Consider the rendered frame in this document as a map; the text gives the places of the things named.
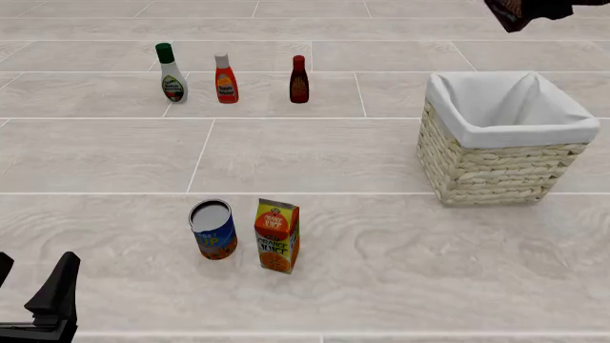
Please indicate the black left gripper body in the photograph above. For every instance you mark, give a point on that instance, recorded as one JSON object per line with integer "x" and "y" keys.
{"x": 33, "y": 332}

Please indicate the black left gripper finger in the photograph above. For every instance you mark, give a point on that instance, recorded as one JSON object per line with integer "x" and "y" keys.
{"x": 4, "y": 264}
{"x": 57, "y": 289}

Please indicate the woven wicker basket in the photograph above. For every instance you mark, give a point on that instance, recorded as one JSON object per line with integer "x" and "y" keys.
{"x": 495, "y": 175}

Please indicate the white cloth basket liner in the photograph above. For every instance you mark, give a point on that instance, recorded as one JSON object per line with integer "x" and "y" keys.
{"x": 514, "y": 134}

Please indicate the blue soup can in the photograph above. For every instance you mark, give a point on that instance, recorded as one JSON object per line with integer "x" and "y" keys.
{"x": 215, "y": 232}

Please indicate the orange juice carton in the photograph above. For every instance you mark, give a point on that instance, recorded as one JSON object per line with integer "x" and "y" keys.
{"x": 276, "y": 239}

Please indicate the white dressing bottle green cap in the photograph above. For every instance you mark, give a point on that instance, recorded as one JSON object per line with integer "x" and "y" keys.
{"x": 173, "y": 80}

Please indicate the orange sauce bottle white cap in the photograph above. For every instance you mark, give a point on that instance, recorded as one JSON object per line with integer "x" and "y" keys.
{"x": 227, "y": 84}

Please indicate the dark red sauce bottle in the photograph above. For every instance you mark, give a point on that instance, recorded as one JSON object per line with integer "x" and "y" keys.
{"x": 298, "y": 84}

